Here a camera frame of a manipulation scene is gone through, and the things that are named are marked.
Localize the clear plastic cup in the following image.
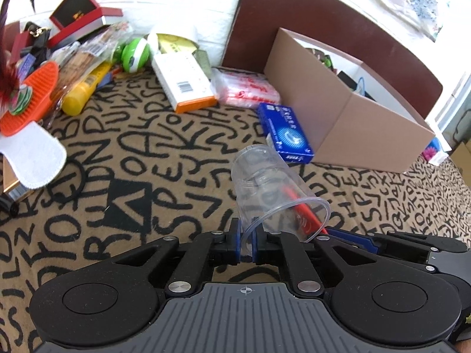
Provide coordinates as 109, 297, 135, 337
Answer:
231, 144, 332, 262

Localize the yellow plastic bottle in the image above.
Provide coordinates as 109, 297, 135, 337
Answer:
61, 61, 113, 116

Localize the white orange medicine box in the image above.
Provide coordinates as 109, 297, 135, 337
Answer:
151, 52, 218, 114

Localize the gold box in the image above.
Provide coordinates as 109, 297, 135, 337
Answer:
3, 154, 28, 199

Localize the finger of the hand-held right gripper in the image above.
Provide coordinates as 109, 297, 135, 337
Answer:
326, 228, 433, 263

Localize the yellow packet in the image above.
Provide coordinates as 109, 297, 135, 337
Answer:
156, 33, 197, 55

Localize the dark red feather shuttlecock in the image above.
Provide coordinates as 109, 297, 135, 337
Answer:
0, 0, 39, 113

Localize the green white round toy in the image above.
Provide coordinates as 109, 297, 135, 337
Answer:
120, 37, 151, 73

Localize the clear cracker packet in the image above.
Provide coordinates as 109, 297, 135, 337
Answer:
55, 22, 133, 85

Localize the small cardboard carton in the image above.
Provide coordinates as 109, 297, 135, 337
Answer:
450, 141, 471, 182

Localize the brown cardboard box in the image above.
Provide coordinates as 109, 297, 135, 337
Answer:
263, 27, 435, 174

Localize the olive green box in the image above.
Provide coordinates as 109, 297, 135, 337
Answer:
197, 49, 213, 81

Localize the dark brown board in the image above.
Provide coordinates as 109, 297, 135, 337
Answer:
221, 0, 444, 120

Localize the black item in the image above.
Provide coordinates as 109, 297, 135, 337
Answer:
336, 71, 357, 89

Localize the red print plastic pack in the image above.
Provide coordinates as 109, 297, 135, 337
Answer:
211, 67, 281, 109

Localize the red gift box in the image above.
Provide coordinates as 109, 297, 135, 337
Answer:
49, 0, 124, 48

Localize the black bag gold chain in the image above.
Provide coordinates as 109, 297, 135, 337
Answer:
20, 22, 52, 67

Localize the red pen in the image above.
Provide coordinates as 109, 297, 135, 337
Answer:
281, 186, 332, 236

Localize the small blue box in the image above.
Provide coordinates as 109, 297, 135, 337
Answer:
18, 53, 35, 76

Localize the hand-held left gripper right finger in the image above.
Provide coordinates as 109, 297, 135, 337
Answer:
253, 224, 372, 297

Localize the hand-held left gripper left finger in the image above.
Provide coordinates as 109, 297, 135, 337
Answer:
114, 219, 243, 297

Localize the orange silicone brush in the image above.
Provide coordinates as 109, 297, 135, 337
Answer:
0, 61, 59, 136

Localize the grey felt insole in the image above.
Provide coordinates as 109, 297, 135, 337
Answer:
0, 121, 67, 189

